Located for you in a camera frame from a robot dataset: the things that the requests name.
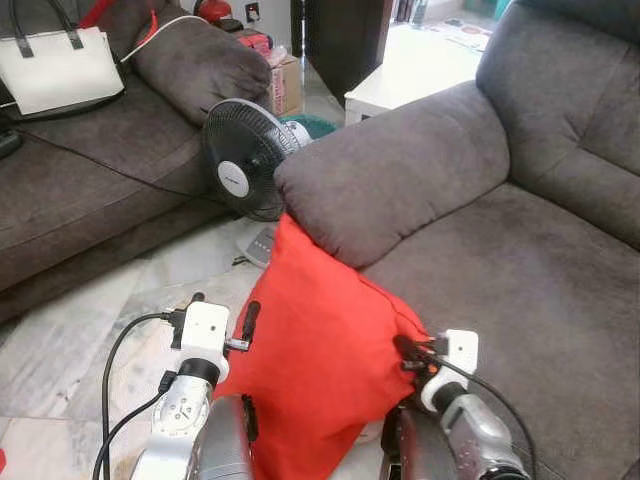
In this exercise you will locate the red pillow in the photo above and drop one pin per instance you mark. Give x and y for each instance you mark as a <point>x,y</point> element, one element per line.
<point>320,340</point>

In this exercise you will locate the grey fabric sofa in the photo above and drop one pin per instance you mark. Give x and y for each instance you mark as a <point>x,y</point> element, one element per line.
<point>500,250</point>
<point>90,170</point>

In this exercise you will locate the black table fan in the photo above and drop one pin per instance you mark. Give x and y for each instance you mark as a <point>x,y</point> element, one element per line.
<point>240,165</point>

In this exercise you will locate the teal basket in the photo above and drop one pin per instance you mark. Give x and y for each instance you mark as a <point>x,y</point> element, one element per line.
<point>315,125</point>

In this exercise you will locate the black power adapter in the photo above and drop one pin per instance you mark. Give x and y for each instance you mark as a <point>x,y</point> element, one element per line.
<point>8,143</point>

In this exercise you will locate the red packet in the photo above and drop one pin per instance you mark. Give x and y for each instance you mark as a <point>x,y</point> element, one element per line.
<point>255,42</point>

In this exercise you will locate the white low table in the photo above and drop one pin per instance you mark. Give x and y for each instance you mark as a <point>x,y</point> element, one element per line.
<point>420,70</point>

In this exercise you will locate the red fire extinguisher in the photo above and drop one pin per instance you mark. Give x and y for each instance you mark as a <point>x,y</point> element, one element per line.
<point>215,9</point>

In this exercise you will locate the dark wooden door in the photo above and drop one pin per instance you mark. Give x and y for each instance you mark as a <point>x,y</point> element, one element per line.
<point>345,45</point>

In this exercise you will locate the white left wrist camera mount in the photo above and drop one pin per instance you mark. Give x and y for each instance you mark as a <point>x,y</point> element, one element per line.
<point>204,335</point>

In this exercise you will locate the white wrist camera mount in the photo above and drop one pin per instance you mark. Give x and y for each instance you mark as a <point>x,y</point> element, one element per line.
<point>204,335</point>
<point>455,360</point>

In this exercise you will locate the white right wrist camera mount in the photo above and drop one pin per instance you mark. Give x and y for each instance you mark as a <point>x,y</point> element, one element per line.
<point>455,360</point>

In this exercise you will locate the wall socket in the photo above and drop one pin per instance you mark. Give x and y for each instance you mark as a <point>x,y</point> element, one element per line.
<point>252,11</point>

